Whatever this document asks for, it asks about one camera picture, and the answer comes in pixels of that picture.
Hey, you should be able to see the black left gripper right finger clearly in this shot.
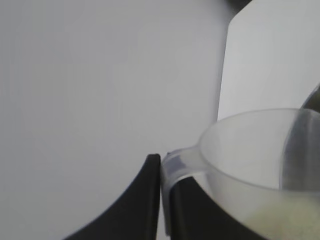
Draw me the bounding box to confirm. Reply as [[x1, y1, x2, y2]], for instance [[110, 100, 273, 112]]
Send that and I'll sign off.
[[168, 175, 267, 240]]

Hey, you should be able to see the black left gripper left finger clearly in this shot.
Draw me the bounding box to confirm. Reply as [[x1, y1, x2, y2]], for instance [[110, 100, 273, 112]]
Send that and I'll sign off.
[[62, 153, 161, 240]]

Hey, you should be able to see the clear plastic measuring cup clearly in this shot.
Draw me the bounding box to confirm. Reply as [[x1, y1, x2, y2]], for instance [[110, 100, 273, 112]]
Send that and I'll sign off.
[[159, 107, 320, 240]]

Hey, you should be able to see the white rice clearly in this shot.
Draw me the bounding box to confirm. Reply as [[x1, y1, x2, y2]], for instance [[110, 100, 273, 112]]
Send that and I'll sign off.
[[239, 193, 320, 240]]

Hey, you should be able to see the stainless steel mixing bowl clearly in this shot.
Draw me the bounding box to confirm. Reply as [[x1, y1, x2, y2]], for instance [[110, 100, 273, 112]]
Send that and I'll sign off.
[[282, 83, 320, 191]]

